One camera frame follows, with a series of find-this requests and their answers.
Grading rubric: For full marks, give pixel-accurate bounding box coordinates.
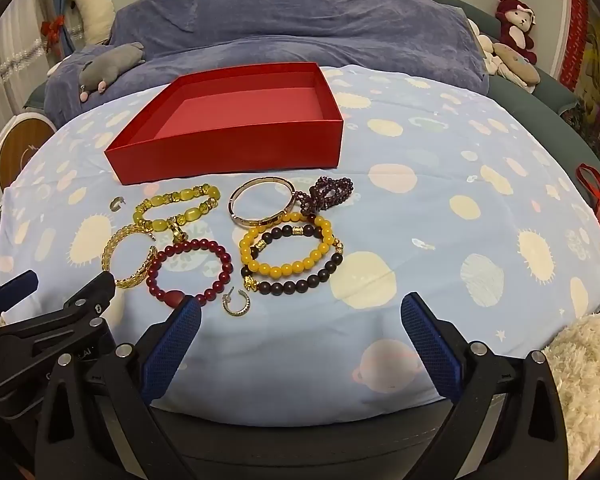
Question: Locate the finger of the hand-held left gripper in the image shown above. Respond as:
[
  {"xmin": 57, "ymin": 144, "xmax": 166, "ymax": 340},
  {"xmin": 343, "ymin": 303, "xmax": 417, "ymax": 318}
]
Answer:
[
  {"xmin": 0, "ymin": 270, "xmax": 40, "ymax": 321},
  {"xmin": 0, "ymin": 273, "xmax": 117, "ymax": 356}
]

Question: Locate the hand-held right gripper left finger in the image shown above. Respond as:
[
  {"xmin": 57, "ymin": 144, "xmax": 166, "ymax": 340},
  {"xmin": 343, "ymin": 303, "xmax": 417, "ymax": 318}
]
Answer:
[{"xmin": 34, "ymin": 296, "xmax": 202, "ymax": 480}]

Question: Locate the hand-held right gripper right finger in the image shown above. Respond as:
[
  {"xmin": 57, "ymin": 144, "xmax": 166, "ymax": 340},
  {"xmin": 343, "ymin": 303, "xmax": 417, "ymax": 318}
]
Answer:
[{"xmin": 400, "ymin": 291, "xmax": 570, "ymax": 480}]

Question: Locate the gold chain bangle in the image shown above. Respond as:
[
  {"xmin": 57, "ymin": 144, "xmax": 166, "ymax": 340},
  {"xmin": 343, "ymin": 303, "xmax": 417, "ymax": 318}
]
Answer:
[{"xmin": 101, "ymin": 227, "xmax": 157, "ymax": 289}]

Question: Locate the red bead bracelet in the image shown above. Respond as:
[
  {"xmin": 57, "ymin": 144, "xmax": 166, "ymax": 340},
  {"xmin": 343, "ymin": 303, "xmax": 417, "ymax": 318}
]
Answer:
[{"xmin": 145, "ymin": 241, "xmax": 236, "ymax": 309}]

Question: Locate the yellow bead bracelet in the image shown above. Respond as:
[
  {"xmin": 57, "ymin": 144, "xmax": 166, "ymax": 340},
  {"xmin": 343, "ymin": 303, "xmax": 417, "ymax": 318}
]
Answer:
[{"xmin": 238, "ymin": 211, "xmax": 337, "ymax": 278}]

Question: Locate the dark brown bead bracelet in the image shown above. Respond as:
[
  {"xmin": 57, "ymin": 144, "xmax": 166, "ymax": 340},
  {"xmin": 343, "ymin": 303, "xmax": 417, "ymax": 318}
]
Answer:
[{"xmin": 241, "ymin": 223, "xmax": 345, "ymax": 297}]

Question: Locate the rose gold bangle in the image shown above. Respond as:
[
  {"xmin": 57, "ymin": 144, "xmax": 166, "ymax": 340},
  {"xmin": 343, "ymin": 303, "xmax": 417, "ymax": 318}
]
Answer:
[{"xmin": 228, "ymin": 176, "xmax": 297, "ymax": 231}]

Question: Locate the dark purple garnet bracelet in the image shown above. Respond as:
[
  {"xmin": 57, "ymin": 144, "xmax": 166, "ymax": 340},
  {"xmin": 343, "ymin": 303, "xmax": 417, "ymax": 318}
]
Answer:
[{"xmin": 296, "ymin": 175, "xmax": 357, "ymax": 211}]

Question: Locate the red cardboard box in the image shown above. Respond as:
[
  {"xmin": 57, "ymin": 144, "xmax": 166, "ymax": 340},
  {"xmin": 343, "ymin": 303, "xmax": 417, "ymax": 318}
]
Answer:
[{"xmin": 104, "ymin": 61, "xmax": 345, "ymax": 187}]

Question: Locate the gold hoop earring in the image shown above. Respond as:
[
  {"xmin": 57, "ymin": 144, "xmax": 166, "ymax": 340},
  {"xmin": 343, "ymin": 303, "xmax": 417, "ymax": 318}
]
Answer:
[{"xmin": 222, "ymin": 287, "xmax": 252, "ymax": 317}]

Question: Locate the round white wooden device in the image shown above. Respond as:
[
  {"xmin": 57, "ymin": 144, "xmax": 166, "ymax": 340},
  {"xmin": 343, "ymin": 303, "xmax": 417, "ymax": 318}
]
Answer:
[{"xmin": 0, "ymin": 112, "xmax": 56, "ymax": 211}]

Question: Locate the white fluffy blanket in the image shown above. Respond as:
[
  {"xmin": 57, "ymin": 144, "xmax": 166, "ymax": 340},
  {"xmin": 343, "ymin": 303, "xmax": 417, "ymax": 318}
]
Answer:
[{"xmin": 544, "ymin": 310, "xmax": 600, "ymax": 471}]

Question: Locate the white sheer curtain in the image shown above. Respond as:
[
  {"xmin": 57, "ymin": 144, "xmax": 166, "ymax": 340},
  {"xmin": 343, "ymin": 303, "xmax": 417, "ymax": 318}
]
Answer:
[{"xmin": 0, "ymin": 0, "xmax": 51, "ymax": 111}]

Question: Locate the grey plush toy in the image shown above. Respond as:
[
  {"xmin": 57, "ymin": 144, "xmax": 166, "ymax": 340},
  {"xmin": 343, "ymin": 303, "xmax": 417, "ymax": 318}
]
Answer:
[{"xmin": 77, "ymin": 42, "xmax": 147, "ymax": 103}]

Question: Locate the red curtain bow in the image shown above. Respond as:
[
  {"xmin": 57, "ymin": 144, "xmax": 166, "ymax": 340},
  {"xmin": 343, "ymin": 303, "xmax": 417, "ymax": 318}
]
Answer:
[{"xmin": 41, "ymin": 15, "xmax": 65, "ymax": 43}]

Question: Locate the white long plush toy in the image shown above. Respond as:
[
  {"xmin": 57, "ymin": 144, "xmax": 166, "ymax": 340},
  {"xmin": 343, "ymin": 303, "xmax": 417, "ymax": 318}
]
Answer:
[{"xmin": 67, "ymin": 0, "xmax": 116, "ymax": 46}]

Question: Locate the white small plush toy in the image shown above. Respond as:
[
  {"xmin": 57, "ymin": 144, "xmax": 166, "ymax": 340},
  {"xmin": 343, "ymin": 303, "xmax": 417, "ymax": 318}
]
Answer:
[{"xmin": 466, "ymin": 17, "xmax": 506, "ymax": 77}]

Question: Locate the brown cookie plush toy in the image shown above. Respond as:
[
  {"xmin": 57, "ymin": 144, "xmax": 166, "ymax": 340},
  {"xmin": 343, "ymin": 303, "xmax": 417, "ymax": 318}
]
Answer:
[{"xmin": 492, "ymin": 42, "xmax": 542, "ymax": 88}]

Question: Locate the red monkey plush toy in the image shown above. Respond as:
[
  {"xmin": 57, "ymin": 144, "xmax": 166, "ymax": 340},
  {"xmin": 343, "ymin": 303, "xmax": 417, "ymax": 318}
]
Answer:
[{"xmin": 495, "ymin": 0, "xmax": 538, "ymax": 65}]

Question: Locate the purple plush blanket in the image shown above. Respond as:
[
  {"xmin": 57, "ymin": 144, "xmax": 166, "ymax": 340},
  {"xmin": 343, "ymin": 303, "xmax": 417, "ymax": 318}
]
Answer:
[{"xmin": 44, "ymin": 0, "xmax": 491, "ymax": 128}]

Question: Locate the yellow-green bead bracelet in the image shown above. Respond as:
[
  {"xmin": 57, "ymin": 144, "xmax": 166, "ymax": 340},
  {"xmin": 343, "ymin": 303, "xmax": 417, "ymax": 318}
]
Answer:
[{"xmin": 132, "ymin": 185, "xmax": 222, "ymax": 241}]

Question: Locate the green upholstered bed frame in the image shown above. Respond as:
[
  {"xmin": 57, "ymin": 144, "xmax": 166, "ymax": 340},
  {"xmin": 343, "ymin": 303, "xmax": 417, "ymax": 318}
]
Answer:
[{"xmin": 22, "ymin": 0, "xmax": 600, "ymax": 171}]

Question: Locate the red wall poster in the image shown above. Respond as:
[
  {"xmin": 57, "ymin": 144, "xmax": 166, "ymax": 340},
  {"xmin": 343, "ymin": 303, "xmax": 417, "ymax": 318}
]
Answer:
[{"xmin": 560, "ymin": 0, "xmax": 600, "ymax": 126}]

